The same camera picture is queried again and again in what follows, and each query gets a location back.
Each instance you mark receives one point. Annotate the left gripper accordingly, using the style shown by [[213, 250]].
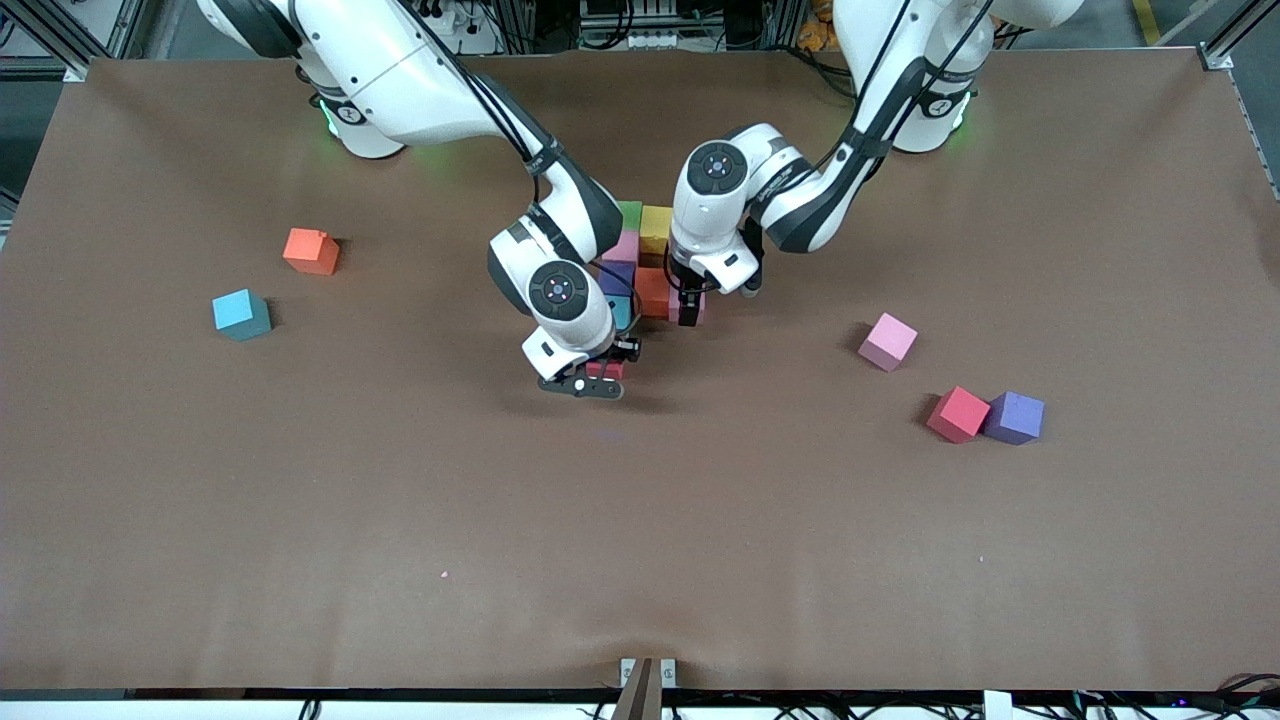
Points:
[[686, 287]]

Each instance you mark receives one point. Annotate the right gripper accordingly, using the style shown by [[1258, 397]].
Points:
[[621, 350]]

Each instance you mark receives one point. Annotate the pink foam cube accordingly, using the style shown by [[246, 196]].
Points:
[[703, 312], [888, 340], [630, 248]]

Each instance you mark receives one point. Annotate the red foam cube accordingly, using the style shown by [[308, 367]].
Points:
[[605, 369], [957, 413]]

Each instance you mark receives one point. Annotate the cyan foam cube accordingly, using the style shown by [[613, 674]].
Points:
[[622, 312], [240, 312]]

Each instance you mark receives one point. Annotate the orange foam cube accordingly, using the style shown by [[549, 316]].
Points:
[[310, 250], [652, 292]]

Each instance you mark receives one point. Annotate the blue-violet foam cube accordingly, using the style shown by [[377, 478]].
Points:
[[625, 278], [1013, 416]]

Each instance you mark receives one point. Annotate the yellow foam cube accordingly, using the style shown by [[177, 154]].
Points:
[[655, 228]]

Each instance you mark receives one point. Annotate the green foam cube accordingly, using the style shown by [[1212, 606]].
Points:
[[632, 212]]

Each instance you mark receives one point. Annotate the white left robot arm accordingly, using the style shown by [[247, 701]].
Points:
[[712, 205]]

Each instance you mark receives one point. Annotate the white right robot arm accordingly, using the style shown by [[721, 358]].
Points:
[[400, 70]]

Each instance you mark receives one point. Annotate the brown table cover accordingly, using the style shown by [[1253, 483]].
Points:
[[600, 550]]

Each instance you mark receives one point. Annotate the pile of orange round objects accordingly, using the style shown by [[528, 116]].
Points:
[[815, 38]]

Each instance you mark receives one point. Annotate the white power strip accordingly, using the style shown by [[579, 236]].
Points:
[[458, 22]]

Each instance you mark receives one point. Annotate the small white box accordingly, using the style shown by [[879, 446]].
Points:
[[997, 707]]

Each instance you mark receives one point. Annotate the metal corner clamp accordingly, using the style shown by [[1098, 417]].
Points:
[[1216, 58], [76, 72]]

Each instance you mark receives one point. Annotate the metal mount with brown post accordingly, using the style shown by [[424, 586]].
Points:
[[640, 690]]

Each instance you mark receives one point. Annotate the aluminium frame profile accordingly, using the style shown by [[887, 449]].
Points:
[[70, 30], [1240, 30]]

